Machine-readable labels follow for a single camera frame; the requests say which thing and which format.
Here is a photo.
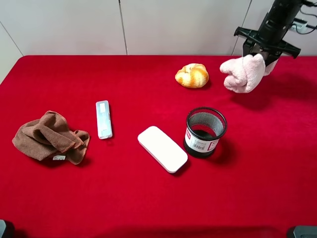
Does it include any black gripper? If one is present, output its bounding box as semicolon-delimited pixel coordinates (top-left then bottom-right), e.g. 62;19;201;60
234;14;301;66

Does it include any pink fleece towel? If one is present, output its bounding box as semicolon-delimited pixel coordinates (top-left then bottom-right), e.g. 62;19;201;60
219;54;277;93

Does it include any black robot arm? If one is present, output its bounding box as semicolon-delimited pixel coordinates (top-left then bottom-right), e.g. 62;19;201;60
234;0;304;66

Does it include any orange plush bread toy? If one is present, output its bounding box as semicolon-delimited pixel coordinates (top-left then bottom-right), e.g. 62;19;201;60
175;63;210;88

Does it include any black mesh pen holder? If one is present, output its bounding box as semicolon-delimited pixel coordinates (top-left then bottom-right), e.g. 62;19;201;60
183;107;227;158

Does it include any white flat oval case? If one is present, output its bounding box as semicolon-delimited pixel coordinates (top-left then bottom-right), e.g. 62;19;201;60
137;126;188;174

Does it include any clear slim plastic case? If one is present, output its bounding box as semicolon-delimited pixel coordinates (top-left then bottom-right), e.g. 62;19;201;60
96;100;112;139

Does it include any dark base right corner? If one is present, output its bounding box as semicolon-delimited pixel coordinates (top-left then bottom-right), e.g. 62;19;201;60
287;226;317;238

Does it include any dark base corner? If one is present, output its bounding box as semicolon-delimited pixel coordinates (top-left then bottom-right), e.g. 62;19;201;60
0;220;15;238
287;226;317;238

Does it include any brown crumpled cloth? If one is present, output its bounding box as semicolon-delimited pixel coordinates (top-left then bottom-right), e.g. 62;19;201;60
12;111;90;165

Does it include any dark base left corner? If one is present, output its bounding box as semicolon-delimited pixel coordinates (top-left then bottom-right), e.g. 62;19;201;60
0;220;15;238

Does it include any wall power strip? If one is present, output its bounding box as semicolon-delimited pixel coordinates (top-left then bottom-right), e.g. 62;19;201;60
289;18;316;34

